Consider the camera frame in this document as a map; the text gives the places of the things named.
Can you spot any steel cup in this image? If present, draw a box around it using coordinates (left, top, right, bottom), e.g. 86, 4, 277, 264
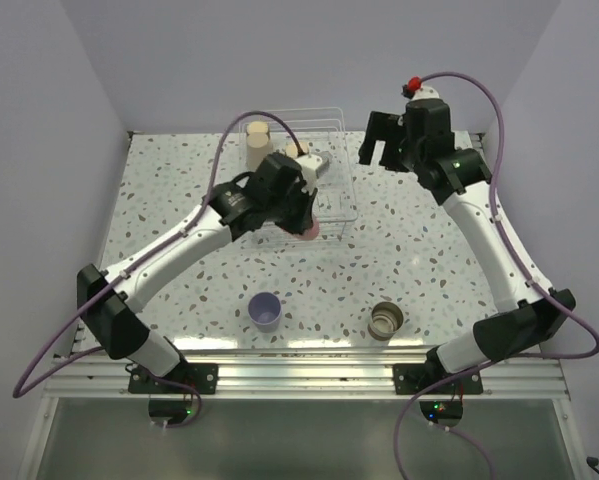
246, 121, 270, 137
368, 301, 404, 341
284, 141, 309, 159

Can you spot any beige plastic cup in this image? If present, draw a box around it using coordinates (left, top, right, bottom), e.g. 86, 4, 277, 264
246, 133, 273, 171

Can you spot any coral red plastic cup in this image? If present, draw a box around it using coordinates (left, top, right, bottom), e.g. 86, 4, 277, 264
298, 217, 320, 241

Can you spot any lilac plastic cup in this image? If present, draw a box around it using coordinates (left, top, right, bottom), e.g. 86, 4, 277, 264
247, 292, 282, 333

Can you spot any small clear glass cup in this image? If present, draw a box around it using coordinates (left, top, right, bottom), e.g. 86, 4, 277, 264
319, 152, 333, 170

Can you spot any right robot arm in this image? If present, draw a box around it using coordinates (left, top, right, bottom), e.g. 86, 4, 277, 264
359, 98, 576, 393

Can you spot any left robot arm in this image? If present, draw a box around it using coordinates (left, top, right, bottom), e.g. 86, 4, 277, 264
77, 152, 324, 393

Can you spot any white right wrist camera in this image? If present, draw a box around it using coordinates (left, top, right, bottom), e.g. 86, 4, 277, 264
402, 76, 440, 101

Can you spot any clear wire dish rack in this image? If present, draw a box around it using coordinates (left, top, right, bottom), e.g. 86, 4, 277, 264
245, 107, 357, 249

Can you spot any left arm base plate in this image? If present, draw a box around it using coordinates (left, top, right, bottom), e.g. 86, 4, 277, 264
125, 363, 219, 395

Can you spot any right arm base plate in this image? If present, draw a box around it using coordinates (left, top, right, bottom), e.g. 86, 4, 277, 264
392, 363, 484, 395

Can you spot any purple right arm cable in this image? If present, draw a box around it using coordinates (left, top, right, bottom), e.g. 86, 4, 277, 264
393, 72, 599, 480

